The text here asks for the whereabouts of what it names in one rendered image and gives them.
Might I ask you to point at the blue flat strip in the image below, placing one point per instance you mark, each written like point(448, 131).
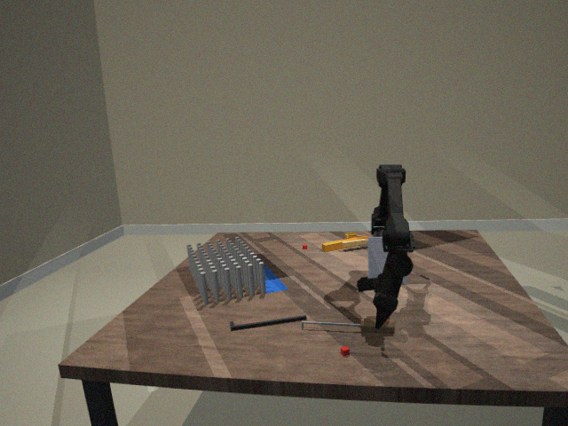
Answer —
point(272, 283)

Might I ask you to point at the black l-shaped hook rod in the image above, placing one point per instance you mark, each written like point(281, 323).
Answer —
point(266, 323)

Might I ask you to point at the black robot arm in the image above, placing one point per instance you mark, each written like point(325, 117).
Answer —
point(395, 233)

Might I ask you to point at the screwdriver with brown handle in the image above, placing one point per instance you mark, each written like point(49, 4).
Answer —
point(366, 326)

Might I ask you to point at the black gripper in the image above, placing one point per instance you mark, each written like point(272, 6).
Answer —
point(386, 300)

